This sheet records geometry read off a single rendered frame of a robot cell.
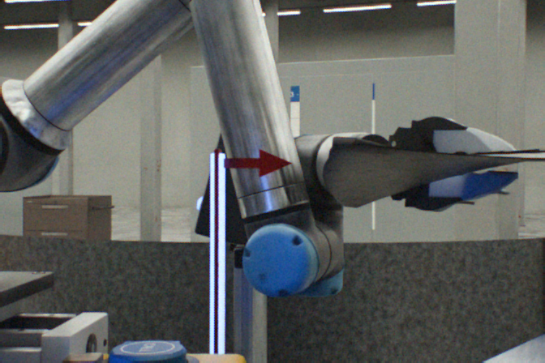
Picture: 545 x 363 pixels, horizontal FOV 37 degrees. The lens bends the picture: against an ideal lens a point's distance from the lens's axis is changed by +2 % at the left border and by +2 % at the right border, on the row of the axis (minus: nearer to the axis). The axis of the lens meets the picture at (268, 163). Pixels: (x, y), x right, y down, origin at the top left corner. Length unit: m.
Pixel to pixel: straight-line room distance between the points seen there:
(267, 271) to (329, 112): 6.00
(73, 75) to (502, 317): 1.86
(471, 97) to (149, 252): 2.86
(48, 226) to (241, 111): 6.64
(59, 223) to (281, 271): 6.61
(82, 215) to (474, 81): 3.78
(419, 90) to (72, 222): 3.17
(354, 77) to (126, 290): 4.54
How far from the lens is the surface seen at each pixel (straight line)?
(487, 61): 4.93
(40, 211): 7.49
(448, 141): 0.80
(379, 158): 0.62
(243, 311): 1.23
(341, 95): 6.80
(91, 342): 1.00
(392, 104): 6.71
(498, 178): 0.77
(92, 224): 7.36
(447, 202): 0.80
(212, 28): 0.87
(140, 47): 1.05
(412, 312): 2.50
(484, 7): 4.98
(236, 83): 0.85
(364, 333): 2.46
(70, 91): 1.08
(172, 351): 0.44
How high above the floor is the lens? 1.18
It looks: level
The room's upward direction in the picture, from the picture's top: straight up
